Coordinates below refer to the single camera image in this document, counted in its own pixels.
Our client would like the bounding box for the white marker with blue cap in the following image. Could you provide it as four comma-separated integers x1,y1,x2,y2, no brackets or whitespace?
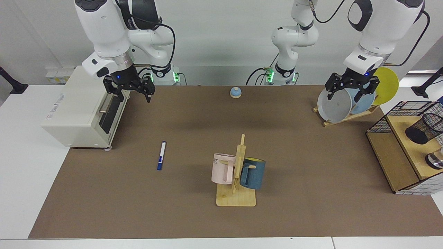
157,141,167,170

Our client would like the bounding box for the black mesh pen holder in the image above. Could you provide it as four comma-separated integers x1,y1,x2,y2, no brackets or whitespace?
405,113,443,145

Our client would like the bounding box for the light blue plate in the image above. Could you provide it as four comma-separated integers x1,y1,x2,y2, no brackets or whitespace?
346,88,376,114

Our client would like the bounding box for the grey plate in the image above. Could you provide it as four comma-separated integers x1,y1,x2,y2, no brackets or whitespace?
317,88,353,122

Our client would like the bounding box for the yellow plate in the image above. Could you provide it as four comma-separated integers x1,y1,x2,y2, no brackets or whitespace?
372,67,399,106

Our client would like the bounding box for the wooden plate rack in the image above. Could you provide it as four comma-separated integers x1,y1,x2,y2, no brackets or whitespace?
313,104,379,127

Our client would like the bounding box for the pale toaster oven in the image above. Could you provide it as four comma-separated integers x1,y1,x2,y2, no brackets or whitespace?
41,66,131,150

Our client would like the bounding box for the pink cup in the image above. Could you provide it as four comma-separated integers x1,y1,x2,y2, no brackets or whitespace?
211,153,236,185

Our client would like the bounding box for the dark blue cup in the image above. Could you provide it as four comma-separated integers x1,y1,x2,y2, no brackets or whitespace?
239,157,266,190

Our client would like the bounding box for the brown table cloth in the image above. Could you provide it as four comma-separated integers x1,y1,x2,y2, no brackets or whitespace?
28,85,443,239

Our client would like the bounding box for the wooden cup stand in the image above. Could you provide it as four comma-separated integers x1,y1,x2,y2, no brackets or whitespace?
216,134,256,207

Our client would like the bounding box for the white wall socket strip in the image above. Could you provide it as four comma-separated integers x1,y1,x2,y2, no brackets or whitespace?
46,67,75,84

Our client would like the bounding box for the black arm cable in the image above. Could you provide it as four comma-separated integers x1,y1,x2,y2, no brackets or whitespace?
310,0,431,67
133,19,177,68

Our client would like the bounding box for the wire basket with wooden floor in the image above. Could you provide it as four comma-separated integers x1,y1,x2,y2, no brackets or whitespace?
366,101,443,195

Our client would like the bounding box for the black base cable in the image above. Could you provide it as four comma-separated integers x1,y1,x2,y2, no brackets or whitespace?
246,52,279,86

